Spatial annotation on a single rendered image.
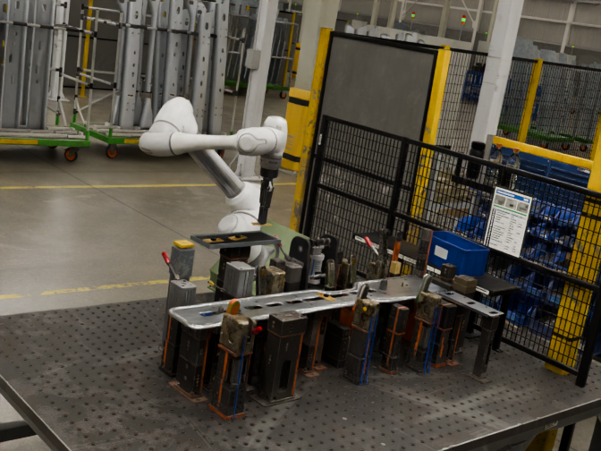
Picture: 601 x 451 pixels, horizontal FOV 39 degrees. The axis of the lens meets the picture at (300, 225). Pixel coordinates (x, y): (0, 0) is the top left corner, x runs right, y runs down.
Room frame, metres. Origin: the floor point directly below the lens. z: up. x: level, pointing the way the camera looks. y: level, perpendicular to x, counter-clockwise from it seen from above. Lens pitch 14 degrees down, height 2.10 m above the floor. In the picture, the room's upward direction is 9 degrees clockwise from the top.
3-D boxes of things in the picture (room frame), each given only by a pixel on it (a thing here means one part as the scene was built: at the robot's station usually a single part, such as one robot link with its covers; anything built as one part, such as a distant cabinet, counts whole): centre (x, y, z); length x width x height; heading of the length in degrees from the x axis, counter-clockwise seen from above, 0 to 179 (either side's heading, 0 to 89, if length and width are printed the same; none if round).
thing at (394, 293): (3.30, -0.14, 1.00); 1.38 x 0.22 x 0.02; 133
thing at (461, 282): (3.73, -0.77, 0.88); 0.08 x 0.08 x 0.36; 43
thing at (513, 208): (3.95, -0.96, 1.30); 0.23 x 0.02 x 0.31; 43
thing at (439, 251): (4.00, -0.74, 1.10); 0.30 x 0.17 x 0.13; 35
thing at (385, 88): (6.13, -0.37, 1.00); 1.34 x 0.14 x 2.00; 42
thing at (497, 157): (4.16, -0.89, 1.53); 0.06 x 0.06 x 0.20
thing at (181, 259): (3.23, 0.44, 0.92); 0.08 x 0.08 x 0.44; 43
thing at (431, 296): (3.45, -0.59, 0.87); 0.12 x 0.09 x 0.35; 43
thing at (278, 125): (3.48, 0.17, 1.59); 0.13 x 0.11 x 0.16; 157
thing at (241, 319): (2.78, 0.15, 0.88); 0.15 x 0.11 x 0.36; 43
